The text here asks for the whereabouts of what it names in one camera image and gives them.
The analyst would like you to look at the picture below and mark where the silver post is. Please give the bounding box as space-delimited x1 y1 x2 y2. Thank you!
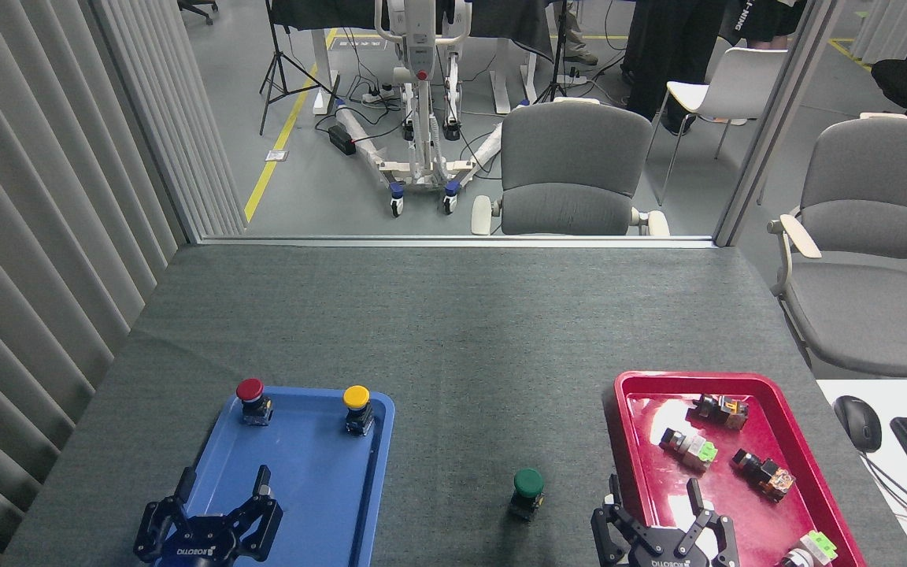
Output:
713 0 844 247

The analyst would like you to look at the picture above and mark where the red plastic tray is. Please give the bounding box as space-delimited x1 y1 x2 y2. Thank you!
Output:
603 371 868 567

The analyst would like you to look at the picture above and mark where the person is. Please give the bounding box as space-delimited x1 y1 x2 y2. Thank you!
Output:
560 0 600 66
721 0 809 50
623 0 728 136

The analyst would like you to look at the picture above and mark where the silver rail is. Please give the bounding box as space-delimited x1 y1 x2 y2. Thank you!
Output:
200 235 718 250

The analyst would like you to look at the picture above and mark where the black tripod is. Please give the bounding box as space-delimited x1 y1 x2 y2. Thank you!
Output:
259 0 336 136
534 0 580 105

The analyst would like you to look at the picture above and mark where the yellow push button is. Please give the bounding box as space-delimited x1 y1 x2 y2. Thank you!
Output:
342 385 376 437

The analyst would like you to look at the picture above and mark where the black switch with orange block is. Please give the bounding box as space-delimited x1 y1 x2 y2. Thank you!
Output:
731 449 797 502
687 394 750 431

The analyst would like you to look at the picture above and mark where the grey padded chair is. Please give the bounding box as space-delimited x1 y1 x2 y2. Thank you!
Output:
471 101 671 237
767 117 907 379

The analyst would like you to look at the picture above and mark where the grey felt table cover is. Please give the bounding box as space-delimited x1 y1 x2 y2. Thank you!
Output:
0 243 907 567

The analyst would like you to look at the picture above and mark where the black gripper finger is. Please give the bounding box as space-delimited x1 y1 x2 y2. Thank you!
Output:
133 467 196 561
227 465 283 561
590 475 643 567
683 479 740 567

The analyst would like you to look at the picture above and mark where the white plastic chair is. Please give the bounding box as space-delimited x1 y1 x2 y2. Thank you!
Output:
646 47 789 207

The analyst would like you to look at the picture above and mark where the white stand on wheels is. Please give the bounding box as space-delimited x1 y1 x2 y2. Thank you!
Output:
334 0 505 217

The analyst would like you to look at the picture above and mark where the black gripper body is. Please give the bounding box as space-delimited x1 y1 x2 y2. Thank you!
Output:
156 516 240 567
627 528 710 567

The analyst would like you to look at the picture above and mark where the red push button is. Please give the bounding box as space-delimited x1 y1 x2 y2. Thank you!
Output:
235 378 274 427

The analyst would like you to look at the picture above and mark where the blue plastic tray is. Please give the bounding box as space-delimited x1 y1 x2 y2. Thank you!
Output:
156 385 396 567

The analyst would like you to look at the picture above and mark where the black computer mouse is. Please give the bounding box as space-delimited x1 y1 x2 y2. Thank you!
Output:
833 395 883 454

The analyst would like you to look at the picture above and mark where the desk with black cover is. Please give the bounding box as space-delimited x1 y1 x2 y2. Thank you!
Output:
268 0 557 117

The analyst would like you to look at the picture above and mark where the green push button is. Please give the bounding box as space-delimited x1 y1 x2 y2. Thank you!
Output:
509 469 546 522

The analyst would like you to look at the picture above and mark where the white side desk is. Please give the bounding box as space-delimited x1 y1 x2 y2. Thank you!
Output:
816 380 907 567

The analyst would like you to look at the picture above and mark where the white switch with green block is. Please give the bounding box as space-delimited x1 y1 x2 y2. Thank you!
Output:
660 428 719 472
775 530 839 567

